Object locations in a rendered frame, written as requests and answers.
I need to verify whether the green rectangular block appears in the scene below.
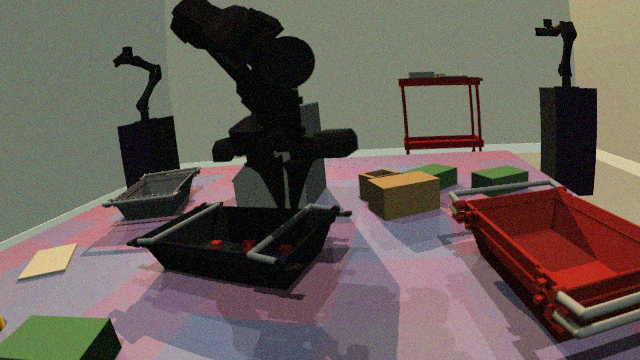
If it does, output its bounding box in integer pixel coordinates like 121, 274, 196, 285
401, 164, 457, 190
0, 315, 122, 360
472, 165, 529, 198

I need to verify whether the small red block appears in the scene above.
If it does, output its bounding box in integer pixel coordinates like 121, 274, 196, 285
211, 240, 223, 250
242, 240, 257, 253
279, 244, 292, 257

